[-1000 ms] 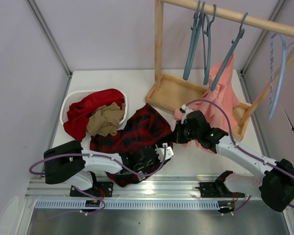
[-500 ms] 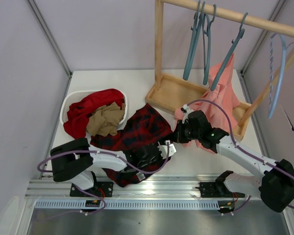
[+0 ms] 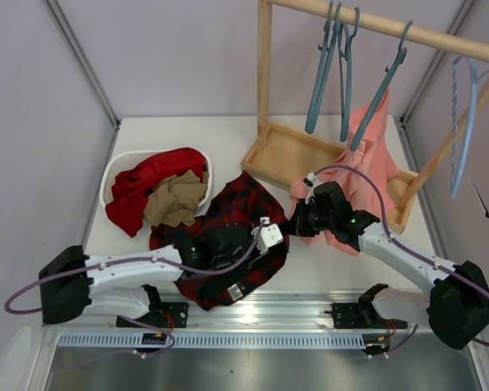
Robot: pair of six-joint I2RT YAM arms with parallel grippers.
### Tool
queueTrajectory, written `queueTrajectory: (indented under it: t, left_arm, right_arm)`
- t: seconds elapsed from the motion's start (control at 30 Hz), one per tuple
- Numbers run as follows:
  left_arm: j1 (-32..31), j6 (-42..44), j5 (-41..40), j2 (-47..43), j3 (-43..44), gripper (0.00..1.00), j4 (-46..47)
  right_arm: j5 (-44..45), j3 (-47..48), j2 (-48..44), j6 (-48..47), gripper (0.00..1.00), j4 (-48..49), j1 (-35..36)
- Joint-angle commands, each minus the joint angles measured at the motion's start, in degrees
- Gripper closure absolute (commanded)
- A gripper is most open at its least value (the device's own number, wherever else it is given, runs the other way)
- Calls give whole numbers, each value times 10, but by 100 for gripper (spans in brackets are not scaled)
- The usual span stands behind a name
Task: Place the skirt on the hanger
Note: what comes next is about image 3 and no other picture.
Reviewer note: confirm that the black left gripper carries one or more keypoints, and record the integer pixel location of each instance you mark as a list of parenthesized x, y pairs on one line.
[(247, 246)]

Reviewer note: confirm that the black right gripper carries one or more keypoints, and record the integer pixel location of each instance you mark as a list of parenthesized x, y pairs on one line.
[(298, 220)]

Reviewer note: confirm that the red plaid skirt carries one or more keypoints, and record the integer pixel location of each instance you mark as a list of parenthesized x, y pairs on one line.
[(242, 201)]

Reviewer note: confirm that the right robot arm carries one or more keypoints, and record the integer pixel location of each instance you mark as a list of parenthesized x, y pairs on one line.
[(453, 300)]

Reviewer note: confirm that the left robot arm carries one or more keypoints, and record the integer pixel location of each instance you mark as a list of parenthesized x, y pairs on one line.
[(74, 283)]

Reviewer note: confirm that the teal hanger holding shirt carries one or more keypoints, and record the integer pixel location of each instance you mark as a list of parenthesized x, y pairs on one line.
[(390, 71)]

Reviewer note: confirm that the light blue hanger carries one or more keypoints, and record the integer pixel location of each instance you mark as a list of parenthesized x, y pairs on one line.
[(462, 127)]

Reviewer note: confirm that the pink shirt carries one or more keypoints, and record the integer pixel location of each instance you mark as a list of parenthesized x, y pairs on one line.
[(371, 158)]

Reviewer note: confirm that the tan garment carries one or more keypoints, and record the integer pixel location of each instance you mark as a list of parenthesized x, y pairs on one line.
[(175, 199)]

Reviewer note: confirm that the wooden clothes rack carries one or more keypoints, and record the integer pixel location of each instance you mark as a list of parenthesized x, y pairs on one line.
[(282, 153)]

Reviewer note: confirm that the red garment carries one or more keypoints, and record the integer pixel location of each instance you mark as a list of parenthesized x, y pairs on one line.
[(132, 188)]

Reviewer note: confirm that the white laundry basket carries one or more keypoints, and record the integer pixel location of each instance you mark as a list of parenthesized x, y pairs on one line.
[(128, 160)]

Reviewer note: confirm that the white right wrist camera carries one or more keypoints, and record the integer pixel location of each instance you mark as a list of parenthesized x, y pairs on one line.
[(311, 181)]

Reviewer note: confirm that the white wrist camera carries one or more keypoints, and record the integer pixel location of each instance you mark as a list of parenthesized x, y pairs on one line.
[(266, 235), (311, 181)]

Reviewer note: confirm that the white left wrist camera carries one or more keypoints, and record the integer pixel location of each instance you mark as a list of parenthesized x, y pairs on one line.
[(266, 235)]

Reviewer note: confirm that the aluminium mounting rail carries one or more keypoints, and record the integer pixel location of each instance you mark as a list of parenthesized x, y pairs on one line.
[(258, 312)]

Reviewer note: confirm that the white slotted cable duct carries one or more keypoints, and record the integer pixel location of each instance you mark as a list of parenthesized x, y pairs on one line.
[(214, 340)]

